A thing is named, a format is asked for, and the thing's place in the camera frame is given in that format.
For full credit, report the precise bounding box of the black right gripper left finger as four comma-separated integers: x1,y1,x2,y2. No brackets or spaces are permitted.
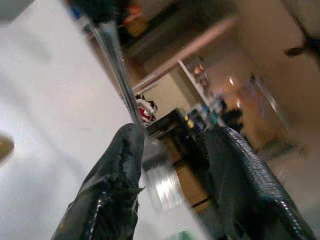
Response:
50,123,147,240

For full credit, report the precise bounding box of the black cabinet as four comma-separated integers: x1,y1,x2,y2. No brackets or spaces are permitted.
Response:
146,107,213,208

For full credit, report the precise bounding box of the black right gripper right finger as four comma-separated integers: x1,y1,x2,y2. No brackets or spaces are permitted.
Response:
204,126,316,240

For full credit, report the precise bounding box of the red and white cloth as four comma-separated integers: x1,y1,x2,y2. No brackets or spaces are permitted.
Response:
134,93,158,126

